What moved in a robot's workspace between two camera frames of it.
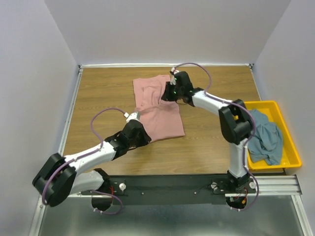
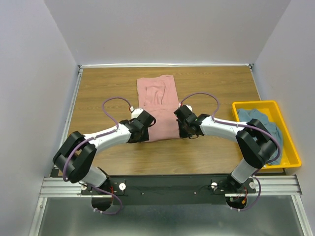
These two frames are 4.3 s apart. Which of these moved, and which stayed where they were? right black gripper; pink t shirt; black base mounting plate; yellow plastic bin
Moved: right black gripper
Stayed: yellow plastic bin; black base mounting plate; pink t shirt
